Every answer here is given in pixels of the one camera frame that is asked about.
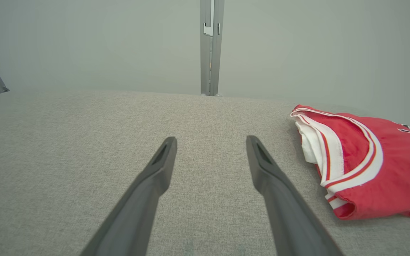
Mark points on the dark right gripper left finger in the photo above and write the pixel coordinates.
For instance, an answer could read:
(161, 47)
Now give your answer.
(137, 213)

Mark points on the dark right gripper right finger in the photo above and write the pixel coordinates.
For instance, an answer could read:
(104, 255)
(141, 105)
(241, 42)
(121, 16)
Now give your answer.
(290, 220)

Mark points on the red white basketball jersey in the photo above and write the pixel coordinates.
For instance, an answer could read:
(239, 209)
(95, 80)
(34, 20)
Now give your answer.
(386, 185)

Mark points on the grey partition post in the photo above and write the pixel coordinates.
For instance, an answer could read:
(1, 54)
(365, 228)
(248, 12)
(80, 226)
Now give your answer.
(206, 53)

